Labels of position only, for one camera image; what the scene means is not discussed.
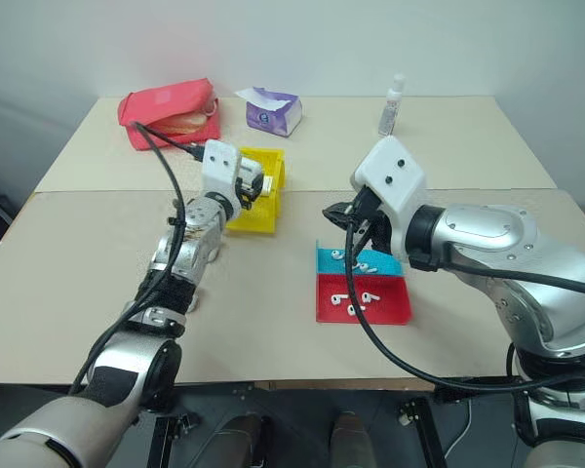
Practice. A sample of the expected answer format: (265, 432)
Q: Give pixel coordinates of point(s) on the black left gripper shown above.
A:
(250, 173)

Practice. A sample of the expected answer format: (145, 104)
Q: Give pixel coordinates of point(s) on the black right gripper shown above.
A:
(378, 229)

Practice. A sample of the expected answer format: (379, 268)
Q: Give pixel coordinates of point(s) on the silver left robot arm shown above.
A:
(122, 361)

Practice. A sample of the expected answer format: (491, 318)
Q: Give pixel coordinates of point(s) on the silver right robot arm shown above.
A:
(492, 234)

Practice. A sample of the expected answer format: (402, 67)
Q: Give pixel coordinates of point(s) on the yellow plastic bin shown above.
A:
(261, 220)

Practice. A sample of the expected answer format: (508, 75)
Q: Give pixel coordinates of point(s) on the white earbud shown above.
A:
(338, 299)
(368, 296)
(369, 268)
(353, 310)
(356, 266)
(335, 254)

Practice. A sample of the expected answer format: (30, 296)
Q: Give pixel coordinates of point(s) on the purple tissue pack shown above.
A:
(268, 118)

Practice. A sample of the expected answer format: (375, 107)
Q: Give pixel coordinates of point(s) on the blue and red tray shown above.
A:
(395, 302)

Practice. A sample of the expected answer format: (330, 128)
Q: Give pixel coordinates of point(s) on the beige item inside pouch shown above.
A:
(185, 123)

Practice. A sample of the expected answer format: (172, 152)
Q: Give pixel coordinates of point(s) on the clear white spray bottle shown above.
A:
(389, 117)

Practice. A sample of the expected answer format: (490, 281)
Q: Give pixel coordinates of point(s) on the red fabric pouch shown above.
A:
(161, 97)

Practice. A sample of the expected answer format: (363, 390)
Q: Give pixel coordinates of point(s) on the brown cardboard strip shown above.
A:
(351, 386)

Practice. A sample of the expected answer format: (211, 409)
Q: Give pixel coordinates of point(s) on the dark rounded foot shape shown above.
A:
(351, 439)
(241, 441)

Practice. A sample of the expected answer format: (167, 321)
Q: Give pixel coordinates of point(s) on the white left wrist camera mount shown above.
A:
(219, 166)

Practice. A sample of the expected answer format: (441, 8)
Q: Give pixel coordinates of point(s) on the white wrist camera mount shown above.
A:
(395, 170)
(219, 166)

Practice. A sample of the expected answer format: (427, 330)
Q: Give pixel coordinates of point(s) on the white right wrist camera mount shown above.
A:
(395, 170)

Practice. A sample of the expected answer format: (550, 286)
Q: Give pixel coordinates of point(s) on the black metal table frame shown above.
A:
(426, 429)

